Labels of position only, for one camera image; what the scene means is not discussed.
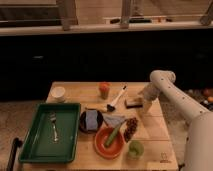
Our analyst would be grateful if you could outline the blue sponge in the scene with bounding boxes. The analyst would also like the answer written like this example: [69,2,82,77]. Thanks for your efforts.
[86,110,98,130]

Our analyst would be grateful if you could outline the banana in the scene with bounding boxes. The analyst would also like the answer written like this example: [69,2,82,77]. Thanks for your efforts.
[85,105,107,113]

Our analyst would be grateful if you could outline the dark red grape bunch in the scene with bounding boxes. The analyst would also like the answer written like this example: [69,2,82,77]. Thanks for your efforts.
[123,117,138,142]

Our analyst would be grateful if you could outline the green plastic cup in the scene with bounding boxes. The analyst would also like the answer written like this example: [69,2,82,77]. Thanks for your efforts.
[127,140,144,159]

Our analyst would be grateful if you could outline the black chair frame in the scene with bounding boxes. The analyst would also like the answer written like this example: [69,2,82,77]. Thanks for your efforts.
[6,138,23,171]

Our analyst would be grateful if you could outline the black plate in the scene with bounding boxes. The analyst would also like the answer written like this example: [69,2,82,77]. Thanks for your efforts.
[79,110,103,133]

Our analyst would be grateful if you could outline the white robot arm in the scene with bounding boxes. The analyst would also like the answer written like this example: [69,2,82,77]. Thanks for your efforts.
[139,70,213,171]

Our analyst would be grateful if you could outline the grey blue cloth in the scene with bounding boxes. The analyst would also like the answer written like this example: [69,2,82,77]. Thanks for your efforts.
[103,114,125,127]

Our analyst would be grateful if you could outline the metal fork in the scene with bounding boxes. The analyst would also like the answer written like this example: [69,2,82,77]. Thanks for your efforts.
[50,113,59,142]

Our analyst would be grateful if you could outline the orange plastic bowl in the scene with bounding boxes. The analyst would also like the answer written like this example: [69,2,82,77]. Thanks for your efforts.
[94,127,124,159]

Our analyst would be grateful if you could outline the green cucumber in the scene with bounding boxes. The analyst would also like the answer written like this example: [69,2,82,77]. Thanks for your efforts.
[104,122,124,147]

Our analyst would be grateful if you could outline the white handled brush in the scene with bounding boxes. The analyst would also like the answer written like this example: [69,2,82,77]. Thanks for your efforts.
[107,85,127,112]

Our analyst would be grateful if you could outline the small white cup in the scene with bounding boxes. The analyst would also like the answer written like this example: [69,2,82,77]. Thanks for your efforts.
[51,86,65,102]

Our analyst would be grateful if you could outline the black whiteboard eraser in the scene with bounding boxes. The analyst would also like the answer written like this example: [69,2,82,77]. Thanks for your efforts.
[124,100,142,109]

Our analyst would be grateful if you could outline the green plastic tray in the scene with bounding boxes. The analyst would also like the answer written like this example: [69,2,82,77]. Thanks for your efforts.
[19,103,81,163]

